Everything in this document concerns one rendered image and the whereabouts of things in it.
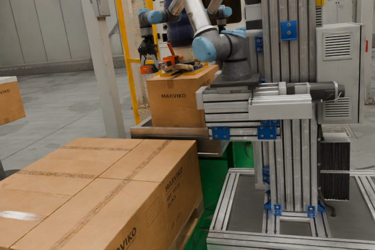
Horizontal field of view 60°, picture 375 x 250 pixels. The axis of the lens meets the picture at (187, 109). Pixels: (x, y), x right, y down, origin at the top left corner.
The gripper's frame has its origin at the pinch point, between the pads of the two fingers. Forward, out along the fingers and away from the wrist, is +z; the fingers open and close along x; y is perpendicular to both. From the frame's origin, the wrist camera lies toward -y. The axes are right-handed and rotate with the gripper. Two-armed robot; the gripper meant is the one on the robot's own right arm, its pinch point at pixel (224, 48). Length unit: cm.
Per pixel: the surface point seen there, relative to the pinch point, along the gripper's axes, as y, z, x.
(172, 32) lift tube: 40, -20, -28
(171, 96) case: 61, 25, -27
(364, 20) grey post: -213, 0, 134
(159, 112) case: 61, 37, -38
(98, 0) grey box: 0, -53, -115
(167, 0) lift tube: 38, -42, -31
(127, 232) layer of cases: 170, 56, -6
